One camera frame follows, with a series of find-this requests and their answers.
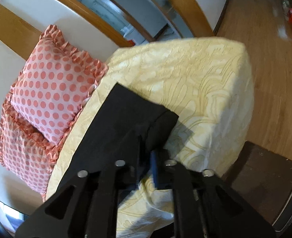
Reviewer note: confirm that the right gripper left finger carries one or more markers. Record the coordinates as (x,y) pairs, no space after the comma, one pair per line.
(86,206)

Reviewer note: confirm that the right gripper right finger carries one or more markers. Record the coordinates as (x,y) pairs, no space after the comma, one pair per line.
(203,204)

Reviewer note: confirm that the black pants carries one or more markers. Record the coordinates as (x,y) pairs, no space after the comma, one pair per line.
(127,127)

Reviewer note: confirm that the dark wooden side table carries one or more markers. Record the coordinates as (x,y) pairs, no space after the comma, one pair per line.
(264,180)

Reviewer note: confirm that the left pink polka-dot pillow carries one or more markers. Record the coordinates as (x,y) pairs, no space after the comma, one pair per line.
(24,150)

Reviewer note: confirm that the pink polka-dot pillow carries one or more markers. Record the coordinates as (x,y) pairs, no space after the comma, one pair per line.
(55,84)
(24,150)

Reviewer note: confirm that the bed with cream bedspread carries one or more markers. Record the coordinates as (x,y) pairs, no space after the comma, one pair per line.
(207,82)

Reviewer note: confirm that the right pink polka-dot pillow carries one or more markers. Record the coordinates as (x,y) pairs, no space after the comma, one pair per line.
(55,84)

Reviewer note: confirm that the wooden headboard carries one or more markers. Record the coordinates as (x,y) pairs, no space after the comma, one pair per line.
(22,22)

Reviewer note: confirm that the wooden door frame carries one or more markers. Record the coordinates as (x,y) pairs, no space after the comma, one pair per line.
(193,16)

